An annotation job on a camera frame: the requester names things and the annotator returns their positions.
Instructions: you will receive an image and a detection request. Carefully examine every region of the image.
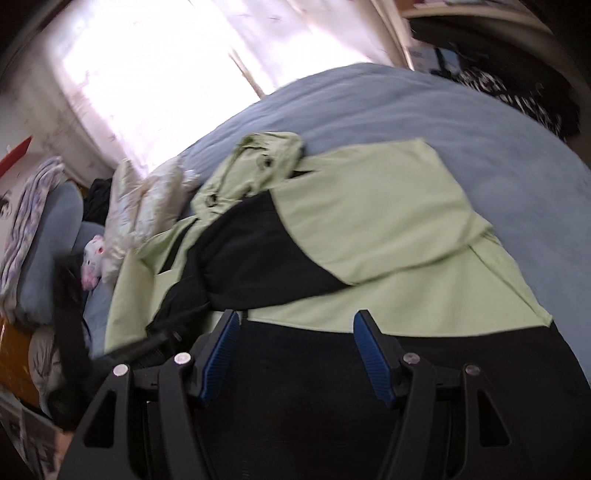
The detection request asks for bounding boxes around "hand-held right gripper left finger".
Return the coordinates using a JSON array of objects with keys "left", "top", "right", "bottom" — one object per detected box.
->
[{"left": 56, "top": 309, "right": 241, "bottom": 480}]

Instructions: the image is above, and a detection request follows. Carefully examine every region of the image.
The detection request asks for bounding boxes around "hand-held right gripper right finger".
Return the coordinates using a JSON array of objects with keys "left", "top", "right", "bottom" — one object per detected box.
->
[{"left": 353, "top": 309, "right": 528, "bottom": 480}]

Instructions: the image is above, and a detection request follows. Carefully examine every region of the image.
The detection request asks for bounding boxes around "green and black jacket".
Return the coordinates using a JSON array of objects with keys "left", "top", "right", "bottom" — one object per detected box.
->
[{"left": 104, "top": 131, "right": 589, "bottom": 480}]

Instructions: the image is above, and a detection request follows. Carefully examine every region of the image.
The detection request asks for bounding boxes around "white and pink plush toy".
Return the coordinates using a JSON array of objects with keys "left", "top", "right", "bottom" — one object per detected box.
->
[{"left": 81, "top": 234, "right": 108, "bottom": 291}]

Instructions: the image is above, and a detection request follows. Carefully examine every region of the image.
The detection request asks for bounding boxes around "black knit cloth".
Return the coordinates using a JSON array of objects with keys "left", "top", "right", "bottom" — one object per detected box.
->
[{"left": 83, "top": 178, "right": 117, "bottom": 223}]

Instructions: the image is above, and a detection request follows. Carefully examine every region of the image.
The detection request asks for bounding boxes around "grey-blue pillow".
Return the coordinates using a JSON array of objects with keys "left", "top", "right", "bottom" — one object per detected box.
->
[{"left": 14, "top": 182, "right": 85, "bottom": 324}]

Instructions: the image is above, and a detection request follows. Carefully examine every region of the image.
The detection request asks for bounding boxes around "striped folded blanket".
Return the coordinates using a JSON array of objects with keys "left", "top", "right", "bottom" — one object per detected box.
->
[{"left": 0, "top": 157, "right": 65, "bottom": 301}]

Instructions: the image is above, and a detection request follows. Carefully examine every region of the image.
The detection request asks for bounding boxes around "floral curtain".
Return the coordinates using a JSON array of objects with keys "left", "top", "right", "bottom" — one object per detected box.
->
[
  {"left": 46, "top": 0, "right": 266, "bottom": 178},
  {"left": 194, "top": 0, "right": 409, "bottom": 95}
]

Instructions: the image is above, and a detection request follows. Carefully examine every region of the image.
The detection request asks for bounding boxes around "black and white patterned cloth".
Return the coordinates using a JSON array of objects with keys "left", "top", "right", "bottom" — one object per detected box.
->
[{"left": 457, "top": 67, "right": 565, "bottom": 136}]

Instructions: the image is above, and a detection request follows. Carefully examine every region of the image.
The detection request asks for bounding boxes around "blue and white box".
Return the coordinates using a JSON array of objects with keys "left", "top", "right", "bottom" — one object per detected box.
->
[{"left": 410, "top": 41, "right": 445, "bottom": 71}]

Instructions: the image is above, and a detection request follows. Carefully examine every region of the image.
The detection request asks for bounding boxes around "black instrument bag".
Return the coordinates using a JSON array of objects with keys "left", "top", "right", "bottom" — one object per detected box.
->
[{"left": 411, "top": 18, "right": 583, "bottom": 139}]

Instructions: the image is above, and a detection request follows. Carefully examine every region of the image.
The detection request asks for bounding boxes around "wooden shelf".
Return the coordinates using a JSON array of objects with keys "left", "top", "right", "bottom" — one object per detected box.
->
[{"left": 399, "top": 0, "right": 591, "bottom": 75}]

